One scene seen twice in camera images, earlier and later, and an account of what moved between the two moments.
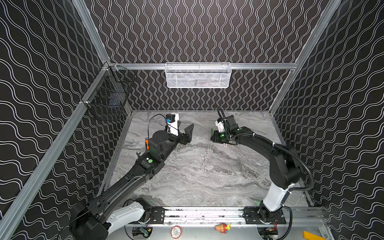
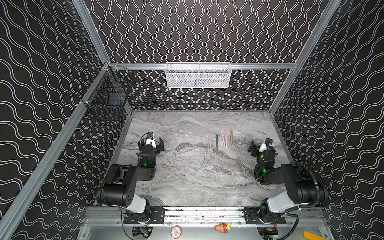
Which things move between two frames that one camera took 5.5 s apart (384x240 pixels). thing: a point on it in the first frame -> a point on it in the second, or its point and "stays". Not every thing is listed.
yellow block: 311,236 stays
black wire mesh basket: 108,94 stays
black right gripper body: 218,136 -> 253,147
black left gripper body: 183,137 -> 159,144
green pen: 211,143 -> 217,142
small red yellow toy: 223,228 stays
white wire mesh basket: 201,75 stays
